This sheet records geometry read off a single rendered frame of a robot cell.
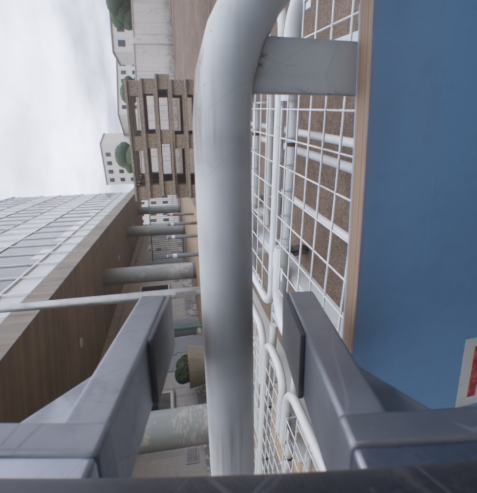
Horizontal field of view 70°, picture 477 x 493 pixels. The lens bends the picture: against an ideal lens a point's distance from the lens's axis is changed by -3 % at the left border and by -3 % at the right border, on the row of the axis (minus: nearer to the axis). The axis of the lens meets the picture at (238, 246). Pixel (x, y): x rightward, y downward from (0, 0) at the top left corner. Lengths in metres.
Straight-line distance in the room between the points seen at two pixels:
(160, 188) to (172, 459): 6.10
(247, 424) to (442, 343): 0.10
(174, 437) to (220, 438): 5.82
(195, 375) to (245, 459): 8.86
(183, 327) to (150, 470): 3.20
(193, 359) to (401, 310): 8.85
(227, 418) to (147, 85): 3.71
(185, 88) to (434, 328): 3.66
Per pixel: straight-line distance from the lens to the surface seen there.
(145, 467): 8.46
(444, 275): 0.18
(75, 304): 5.54
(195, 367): 8.98
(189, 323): 6.63
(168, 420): 5.99
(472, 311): 0.20
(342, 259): 1.74
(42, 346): 7.49
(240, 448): 0.18
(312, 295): 0.16
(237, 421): 0.17
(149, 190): 3.88
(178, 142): 3.84
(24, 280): 10.59
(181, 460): 8.42
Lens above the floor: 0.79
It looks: 11 degrees down
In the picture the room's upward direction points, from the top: 94 degrees counter-clockwise
